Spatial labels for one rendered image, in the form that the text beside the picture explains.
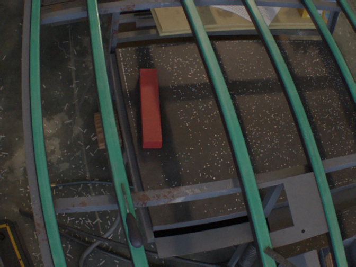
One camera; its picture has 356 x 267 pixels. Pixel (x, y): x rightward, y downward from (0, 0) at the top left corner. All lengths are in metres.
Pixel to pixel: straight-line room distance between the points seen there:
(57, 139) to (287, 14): 1.19
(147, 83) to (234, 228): 0.58
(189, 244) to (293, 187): 0.40
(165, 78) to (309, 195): 0.78
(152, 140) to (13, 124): 1.02
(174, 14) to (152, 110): 0.48
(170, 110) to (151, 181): 0.28
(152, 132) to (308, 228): 0.68
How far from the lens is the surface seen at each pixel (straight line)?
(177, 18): 2.35
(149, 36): 2.32
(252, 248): 1.99
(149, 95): 2.09
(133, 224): 1.53
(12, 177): 2.66
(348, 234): 2.02
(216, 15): 2.40
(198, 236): 1.91
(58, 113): 2.83
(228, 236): 1.92
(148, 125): 2.02
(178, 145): 2.03
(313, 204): 1.70
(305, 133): 1.81
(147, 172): 1.97
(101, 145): 2.70
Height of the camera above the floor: 2.27
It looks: 54 degrees down
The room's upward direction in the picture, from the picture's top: 9 degrees clockwise
